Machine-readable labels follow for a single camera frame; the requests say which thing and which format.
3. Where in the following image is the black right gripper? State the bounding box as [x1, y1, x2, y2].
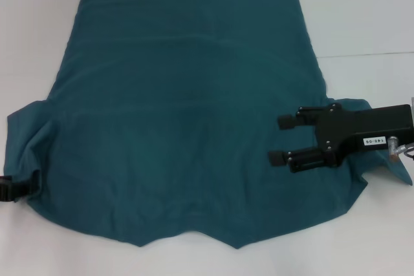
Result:
[267, 103, 413, 173]

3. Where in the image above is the teal blue shirt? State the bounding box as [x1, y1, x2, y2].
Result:
[6, 0, 414, 250]

